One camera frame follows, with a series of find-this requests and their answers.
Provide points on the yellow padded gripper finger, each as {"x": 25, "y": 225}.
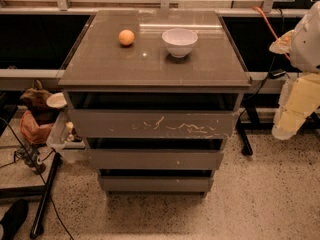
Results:
{"x": 298, "y": 100}

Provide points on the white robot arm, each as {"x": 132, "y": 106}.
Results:
{"x": 305, "y": 44}

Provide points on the black floor bar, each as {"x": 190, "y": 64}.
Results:
{"x": 37, "y": 227}

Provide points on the grey top drawer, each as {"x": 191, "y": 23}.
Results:
{"x": 153, "y": 124}

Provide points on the grey drawer cabinet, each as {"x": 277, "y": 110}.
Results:
{"x": 144, "y": 76}

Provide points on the small white dish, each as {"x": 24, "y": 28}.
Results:
{"x": 57, "y": 101}

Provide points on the clear plastic bin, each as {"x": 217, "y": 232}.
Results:
{"x": 60, "y": 140}

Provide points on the grey drawer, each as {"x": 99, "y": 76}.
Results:
{"x": 154, "y": 159}
{"x": 144, "y": 184}
{"x": 153, "y": 124}

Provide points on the orange fruit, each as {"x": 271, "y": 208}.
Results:
{"x": 126, "y": 37}

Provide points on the brown cloth pile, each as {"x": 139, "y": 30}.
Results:
{"x": 37, "y": 121}

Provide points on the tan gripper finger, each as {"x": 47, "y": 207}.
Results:
{"x": 283, "y": 44}

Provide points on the white bowl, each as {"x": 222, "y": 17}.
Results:
{"x": 179, "y": 42}

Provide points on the black table leg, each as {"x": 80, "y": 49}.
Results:
{"x": 249, "y": 108}

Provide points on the black shoe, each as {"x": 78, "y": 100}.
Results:
{"x": 13, "y": 219}

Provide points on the black power adapter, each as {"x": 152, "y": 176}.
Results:
{"x": 274, "y": 74}

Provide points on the grey middle drawer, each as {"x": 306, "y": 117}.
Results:
{"x": 154, "y": 159}

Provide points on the grey bottom drawer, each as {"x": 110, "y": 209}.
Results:
{"x": 144, "y": 184}

